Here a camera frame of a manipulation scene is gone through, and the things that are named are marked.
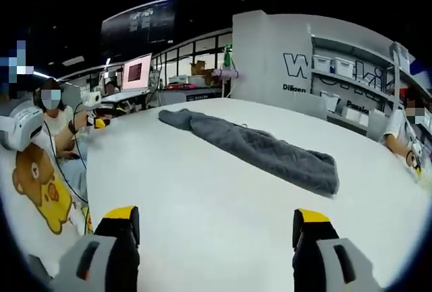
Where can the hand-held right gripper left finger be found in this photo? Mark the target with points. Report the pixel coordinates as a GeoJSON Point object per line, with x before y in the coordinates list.
{"type": "Point", "coordinates": [101, 258]}

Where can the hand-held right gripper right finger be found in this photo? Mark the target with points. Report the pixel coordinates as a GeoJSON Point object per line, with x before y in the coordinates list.
{"type": "Point", "coordinates": [324, 261]}

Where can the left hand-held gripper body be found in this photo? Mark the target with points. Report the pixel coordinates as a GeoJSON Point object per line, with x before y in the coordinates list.
{"type": "Point", "coordinates": [92, 100]}

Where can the grey towel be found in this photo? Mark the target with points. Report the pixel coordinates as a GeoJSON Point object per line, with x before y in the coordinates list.
{"type": "Point", "coordinates": [270, 157]}

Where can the grey work desk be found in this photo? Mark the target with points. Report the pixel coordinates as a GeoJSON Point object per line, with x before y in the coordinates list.
{"type": "Point", "coordinates": [125, 94]}

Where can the pink computer monitor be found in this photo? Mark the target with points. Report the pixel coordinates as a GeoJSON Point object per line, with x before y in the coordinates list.
{"type": "Point", "coordinates": [136, 73]}

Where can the white chest device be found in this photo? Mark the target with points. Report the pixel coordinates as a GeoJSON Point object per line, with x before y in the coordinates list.
{"type": "Point", "coordinates": [20, 126]}

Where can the pink item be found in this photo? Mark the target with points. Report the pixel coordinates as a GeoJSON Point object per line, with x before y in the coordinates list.
{"type": "Point", "coordinates": [179, 86]}

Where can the black cabinet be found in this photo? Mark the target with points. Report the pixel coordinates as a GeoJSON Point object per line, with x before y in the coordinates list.
{"type": "Point", "coordinates": [202, 98]}

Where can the brown cardboard boxes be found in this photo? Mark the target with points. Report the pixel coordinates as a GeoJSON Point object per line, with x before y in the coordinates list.
{"type": "Point", "coordinates": [199, 67]}

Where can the white table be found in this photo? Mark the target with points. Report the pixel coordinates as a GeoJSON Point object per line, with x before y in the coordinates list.
{"type": "Point", "coordinates": [202, 187]}

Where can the purple rolled mat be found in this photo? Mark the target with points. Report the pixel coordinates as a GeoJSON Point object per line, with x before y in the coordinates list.
{"type": "Point", "coordinates": [227, 73]}

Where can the green hanging item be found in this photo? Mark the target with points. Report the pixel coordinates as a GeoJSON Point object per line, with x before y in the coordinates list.
{"type": "Point", "coordinates": [227, 57]}

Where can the grey chair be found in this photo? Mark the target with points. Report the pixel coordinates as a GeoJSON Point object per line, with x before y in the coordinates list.
{"type": "Point", "coordinates": [375, 126]}

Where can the row of white storage bins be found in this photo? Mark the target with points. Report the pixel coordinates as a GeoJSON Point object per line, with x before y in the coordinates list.
{"type": "Point", "coordinates": [344, 67]}

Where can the metal storage shelf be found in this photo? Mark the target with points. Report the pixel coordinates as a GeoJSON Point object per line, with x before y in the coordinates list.
{"type": "Point", "coordinates": [354, 51]}

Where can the dark wall screen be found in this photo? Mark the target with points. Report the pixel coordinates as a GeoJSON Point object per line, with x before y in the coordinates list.
{"type": "Point", "coordinates": [138, 25]}

